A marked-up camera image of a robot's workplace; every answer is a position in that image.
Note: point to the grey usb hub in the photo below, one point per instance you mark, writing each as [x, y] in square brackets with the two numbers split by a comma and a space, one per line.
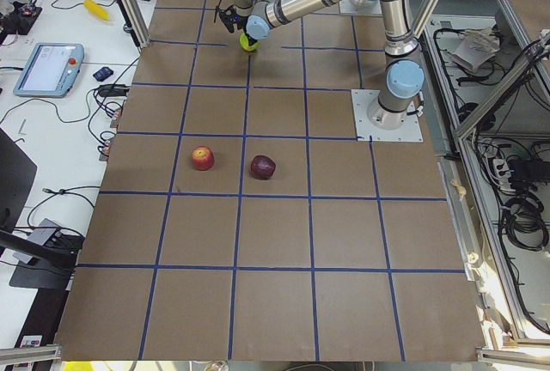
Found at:
[40, 246]

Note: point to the dark red apple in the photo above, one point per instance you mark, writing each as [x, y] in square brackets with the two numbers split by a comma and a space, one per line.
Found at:
[262, 167]

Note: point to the aluminium frame post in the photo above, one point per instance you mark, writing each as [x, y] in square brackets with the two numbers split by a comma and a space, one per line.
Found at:
[134, 22]

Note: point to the power strip with cables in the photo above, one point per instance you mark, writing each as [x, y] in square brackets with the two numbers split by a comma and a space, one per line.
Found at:
[501, 175]

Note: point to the blue teach pendant tablet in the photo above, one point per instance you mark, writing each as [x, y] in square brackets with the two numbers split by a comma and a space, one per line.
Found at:
[50, 71]

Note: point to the yellow toy corn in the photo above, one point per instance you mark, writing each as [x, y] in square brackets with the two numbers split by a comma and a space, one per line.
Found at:
[96, 10]

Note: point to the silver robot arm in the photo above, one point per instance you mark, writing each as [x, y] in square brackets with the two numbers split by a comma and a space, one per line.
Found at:
[404, 76]

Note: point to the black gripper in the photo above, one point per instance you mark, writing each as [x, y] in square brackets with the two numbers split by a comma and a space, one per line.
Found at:
[248, 39]

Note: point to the crumpled paper box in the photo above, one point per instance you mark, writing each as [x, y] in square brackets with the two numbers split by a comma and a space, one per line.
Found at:
[477, 46]

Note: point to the red yellow apple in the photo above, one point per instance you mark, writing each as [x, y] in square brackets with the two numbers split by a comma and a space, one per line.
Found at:
[202, 158]

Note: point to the green apple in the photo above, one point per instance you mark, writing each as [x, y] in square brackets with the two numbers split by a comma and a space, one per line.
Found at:
[248, 43]

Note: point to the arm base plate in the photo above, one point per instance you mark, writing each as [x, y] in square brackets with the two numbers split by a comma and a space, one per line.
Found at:
[373, 124]

